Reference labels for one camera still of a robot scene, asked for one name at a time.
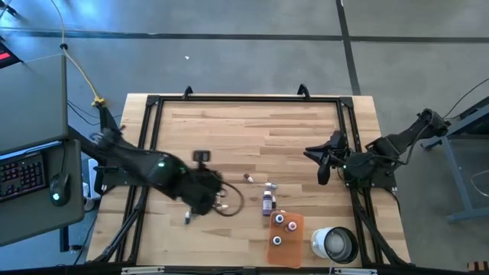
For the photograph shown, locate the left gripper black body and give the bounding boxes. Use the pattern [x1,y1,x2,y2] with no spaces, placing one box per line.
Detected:
[182,150,225,217]

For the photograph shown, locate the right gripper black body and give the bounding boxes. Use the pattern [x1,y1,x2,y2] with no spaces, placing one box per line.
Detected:
[316,131,351,186]

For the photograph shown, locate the large bottle purple cap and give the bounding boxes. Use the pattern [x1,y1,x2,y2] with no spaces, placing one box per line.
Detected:
[262,189,274,218]

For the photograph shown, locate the white insulated tumbler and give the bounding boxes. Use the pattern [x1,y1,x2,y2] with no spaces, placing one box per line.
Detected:
[309,225,360,265]

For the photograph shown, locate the orange translucent plastic bin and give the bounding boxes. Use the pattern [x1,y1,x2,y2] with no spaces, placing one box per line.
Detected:
[266,209,306,269]

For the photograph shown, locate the white box under desk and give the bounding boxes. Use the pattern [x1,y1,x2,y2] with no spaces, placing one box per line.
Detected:
[82,158,101,212]

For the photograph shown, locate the black computer mouse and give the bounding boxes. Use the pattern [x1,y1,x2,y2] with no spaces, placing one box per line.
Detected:
[48,171,72,208]

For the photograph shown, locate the gray keyboard table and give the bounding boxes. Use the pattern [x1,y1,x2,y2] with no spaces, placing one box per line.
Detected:
[0,139,86,248]

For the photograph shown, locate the striped block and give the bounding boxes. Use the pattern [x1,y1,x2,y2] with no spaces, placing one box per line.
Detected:
[466,260,489,273]

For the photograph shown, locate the backlit black keyboard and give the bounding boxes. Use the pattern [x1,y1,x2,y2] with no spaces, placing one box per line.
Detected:
[0,152,47,202]

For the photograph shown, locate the dark gray desk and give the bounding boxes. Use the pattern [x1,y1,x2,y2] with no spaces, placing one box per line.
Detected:
[0,54,70,156]

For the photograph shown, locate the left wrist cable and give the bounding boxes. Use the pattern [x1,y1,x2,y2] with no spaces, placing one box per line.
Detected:
[213,180,245,218]

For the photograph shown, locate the black aluminium table frame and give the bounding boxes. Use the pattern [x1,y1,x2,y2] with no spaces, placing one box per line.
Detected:
[89,94,412,268]

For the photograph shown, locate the silver frame bracket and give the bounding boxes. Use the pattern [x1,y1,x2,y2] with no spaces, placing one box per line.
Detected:
[331,267,378,275]
[121,266,166,275]

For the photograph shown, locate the blue-gray desk frame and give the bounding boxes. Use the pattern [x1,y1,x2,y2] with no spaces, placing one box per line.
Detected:
[422,95,489,223]

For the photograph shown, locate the yellow cable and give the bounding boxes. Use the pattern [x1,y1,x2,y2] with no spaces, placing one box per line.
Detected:
[49,0,107,108]

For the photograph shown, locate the black floor cable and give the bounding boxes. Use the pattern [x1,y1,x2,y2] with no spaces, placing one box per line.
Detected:
[442,77,489,119]

